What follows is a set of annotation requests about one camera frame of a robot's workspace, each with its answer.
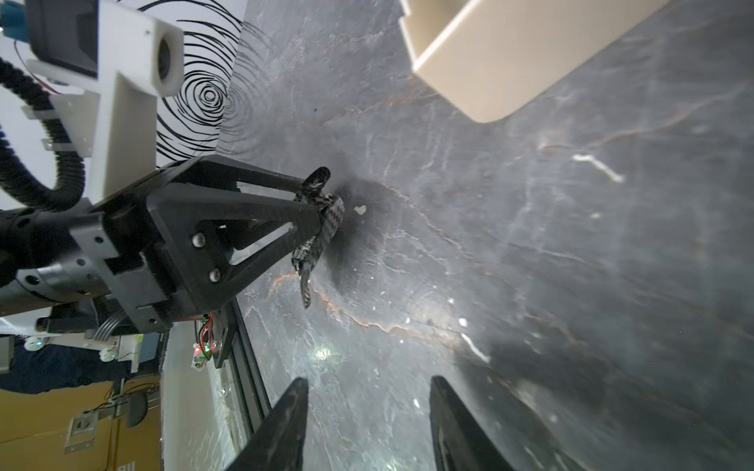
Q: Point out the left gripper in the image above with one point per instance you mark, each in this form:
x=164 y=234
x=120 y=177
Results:
x=184 y=240

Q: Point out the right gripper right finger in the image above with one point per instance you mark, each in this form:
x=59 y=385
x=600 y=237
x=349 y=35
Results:
x=459 y=442

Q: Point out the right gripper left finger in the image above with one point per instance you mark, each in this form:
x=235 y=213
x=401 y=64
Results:
x=279 y=442

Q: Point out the black cookie pack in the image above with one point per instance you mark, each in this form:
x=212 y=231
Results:
x=331 y=212

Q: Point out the cream bottom drawer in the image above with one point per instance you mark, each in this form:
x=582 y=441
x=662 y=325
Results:
x=489 y=58

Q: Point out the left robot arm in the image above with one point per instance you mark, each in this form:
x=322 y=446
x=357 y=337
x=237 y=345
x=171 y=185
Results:
x=41 y=264

